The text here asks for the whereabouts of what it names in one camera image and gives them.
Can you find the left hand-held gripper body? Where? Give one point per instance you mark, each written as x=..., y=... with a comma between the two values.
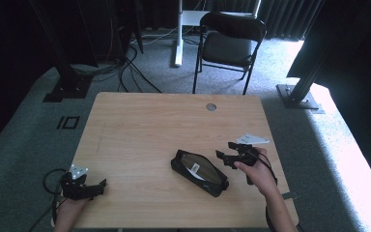
x=74, y=188

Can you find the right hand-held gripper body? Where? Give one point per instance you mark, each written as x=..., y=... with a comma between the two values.
x=248, y=154

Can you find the black pencil case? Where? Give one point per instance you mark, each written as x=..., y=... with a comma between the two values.
x=206, y=183

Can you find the person's left hand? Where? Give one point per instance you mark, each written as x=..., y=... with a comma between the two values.
x=72, y=208

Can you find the person's right hand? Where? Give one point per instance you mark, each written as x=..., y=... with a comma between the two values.
x=259, y=175

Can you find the round grey table grommet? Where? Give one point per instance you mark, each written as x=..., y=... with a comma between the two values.
x=211, y=107

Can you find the grey tape strip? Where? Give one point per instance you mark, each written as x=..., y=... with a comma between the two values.
x=290, y=195

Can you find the black metal stand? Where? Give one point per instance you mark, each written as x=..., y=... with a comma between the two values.
x=299, y=93
x=67, y=80

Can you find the black folding chair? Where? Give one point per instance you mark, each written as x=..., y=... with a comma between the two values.
x=228, y=48

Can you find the dark pleated curtain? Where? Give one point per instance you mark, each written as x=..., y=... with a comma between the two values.
x=283, y=16

